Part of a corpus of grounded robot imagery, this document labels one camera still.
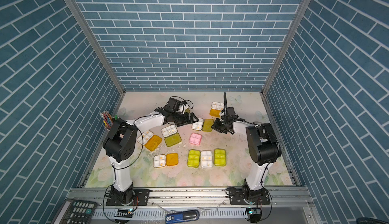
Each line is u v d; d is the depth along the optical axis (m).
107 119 0.87
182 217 0.65
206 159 0.87
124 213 0.72
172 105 0.78
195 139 0.94
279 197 0.76
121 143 0.52
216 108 1.11
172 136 0.96
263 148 0.50
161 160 0.85
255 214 0.71
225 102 0.85
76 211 0.68
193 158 0.86
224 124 0.76
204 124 1.01
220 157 0.87
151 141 0.94
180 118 0.83
